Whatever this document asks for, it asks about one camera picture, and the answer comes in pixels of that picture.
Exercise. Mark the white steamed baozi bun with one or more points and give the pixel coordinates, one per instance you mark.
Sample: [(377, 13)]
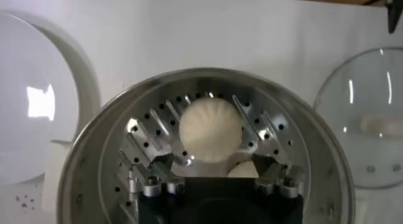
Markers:
[(244, 171), (210, 129)]

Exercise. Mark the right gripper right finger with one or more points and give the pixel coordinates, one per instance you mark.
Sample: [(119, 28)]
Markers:
[(270, 178)]

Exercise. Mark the perforated steel steamer basket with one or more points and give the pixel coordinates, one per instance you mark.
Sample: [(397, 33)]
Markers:
[(315, 143)]

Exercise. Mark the large white plate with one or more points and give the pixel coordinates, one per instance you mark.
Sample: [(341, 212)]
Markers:
[(31, 87)]

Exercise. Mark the oval glass pot lid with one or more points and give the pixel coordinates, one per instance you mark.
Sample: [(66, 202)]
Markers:
[(362, 102)]

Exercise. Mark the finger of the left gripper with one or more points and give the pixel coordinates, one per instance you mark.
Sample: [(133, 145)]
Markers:
[(395, 11)]

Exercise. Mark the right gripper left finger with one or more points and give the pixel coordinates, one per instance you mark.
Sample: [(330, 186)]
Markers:
[(151, 181)]

